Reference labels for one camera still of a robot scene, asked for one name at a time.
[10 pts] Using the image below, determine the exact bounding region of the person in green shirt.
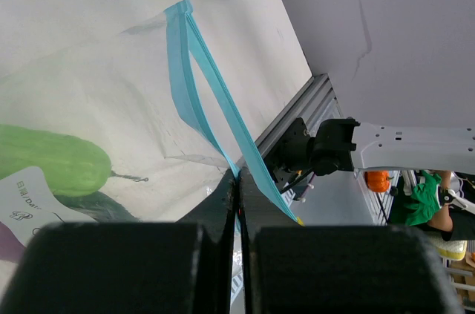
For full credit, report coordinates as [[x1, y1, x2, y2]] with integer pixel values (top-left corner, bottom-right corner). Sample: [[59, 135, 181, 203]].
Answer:
[[389, 171, 474, 241]]

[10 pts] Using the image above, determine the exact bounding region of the orange toy pumpkin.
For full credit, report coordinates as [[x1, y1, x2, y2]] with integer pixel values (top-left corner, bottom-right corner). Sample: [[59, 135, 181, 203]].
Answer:
[[364, 171, 393, 193]]

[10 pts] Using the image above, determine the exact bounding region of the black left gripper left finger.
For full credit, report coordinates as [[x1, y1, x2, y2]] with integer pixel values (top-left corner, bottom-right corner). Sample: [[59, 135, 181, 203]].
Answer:
[[1, 171, 236, 313]]

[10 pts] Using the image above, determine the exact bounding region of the clear zip bag teal zipper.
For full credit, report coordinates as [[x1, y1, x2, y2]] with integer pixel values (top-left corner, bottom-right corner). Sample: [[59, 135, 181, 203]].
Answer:
[[0, 0, 306, 314]]

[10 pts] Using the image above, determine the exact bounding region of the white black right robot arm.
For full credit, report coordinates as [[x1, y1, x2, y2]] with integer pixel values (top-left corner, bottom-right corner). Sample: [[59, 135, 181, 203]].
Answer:
[[307, 118, 474, 175]]

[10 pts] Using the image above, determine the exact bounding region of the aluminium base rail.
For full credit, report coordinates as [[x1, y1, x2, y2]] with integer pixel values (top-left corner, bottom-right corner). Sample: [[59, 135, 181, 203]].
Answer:
[[237, 72, 346, 211]]

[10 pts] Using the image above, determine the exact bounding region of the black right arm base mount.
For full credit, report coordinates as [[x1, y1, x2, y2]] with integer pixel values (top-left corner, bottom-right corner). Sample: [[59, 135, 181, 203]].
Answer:
[[264, 117, 312, 194]]

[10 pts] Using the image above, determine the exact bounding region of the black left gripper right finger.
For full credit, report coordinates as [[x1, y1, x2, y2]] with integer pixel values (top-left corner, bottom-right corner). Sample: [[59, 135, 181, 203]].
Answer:
[[239, 169, 462, 313]]

